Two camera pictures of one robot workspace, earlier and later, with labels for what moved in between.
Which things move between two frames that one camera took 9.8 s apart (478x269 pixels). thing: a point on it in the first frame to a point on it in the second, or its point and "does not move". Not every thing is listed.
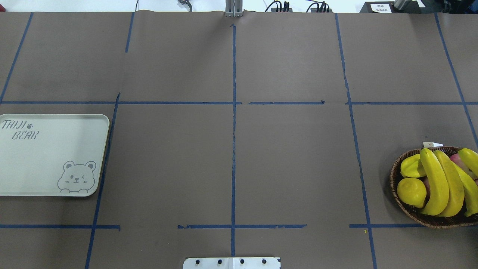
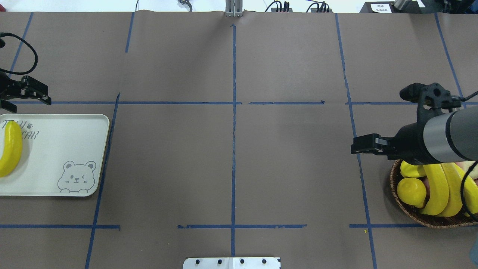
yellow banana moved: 439,191 does not move
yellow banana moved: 456,193 does not move
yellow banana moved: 470,159 to 10,161
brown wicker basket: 425,219 does not move
